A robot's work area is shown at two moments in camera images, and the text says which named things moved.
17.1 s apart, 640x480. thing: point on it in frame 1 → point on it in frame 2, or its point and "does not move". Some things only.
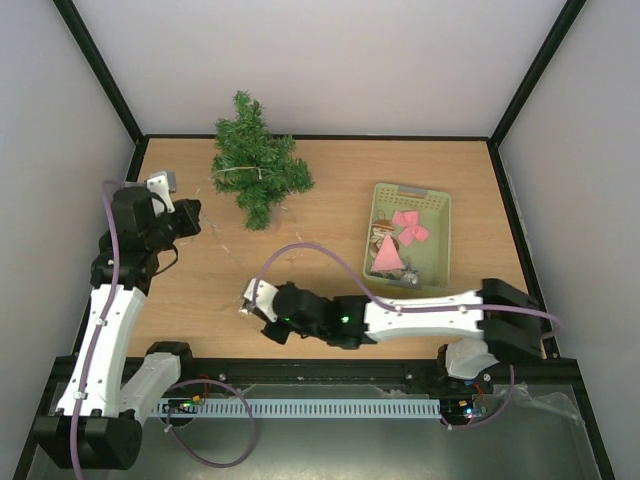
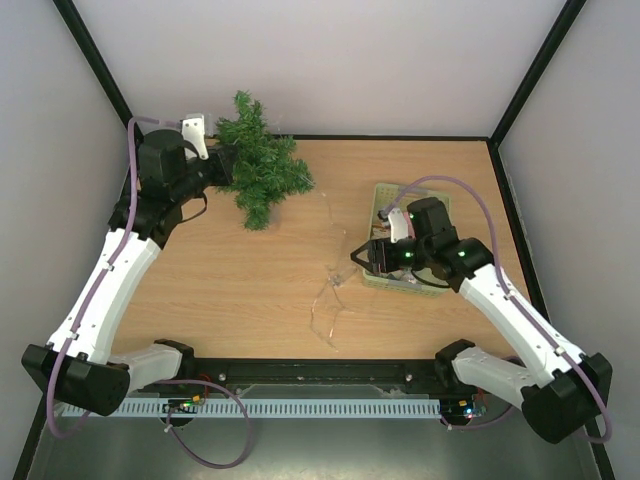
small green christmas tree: (253, 166) does not move
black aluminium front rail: (342, 372) does not move
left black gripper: (190, 210) → (224, 163)
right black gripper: (275, 330) → (373, 256)
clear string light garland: (260, 173) → (328, 305)
